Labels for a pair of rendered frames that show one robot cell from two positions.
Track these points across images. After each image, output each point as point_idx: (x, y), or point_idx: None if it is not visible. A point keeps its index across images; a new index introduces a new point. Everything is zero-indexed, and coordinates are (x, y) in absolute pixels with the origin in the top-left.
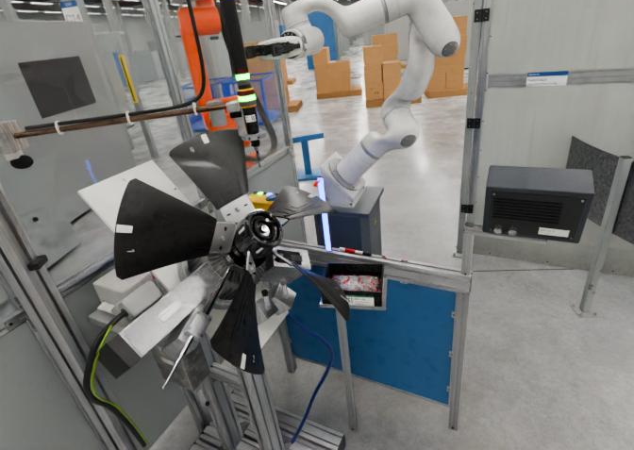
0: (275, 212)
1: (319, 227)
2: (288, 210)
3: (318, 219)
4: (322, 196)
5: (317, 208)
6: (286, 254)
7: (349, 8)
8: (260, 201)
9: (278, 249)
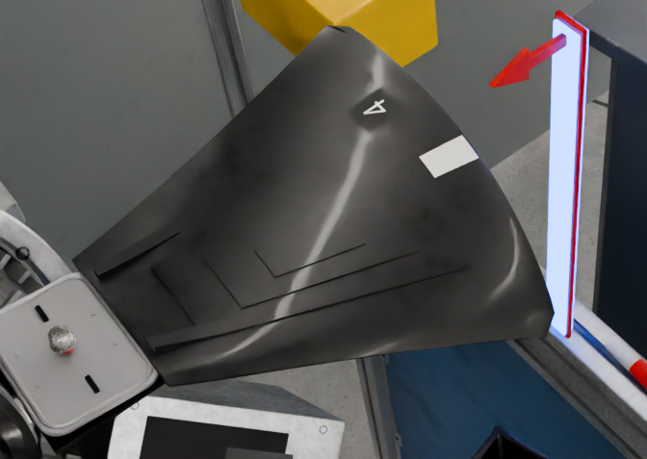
0: (139, 277)
1: (616, 114)
2: (210, 288)
3: (619, 80)
4: (561, 116)
5: (416, 289)
6: (197, 445)
7: None
8: None
9: (160, 417)
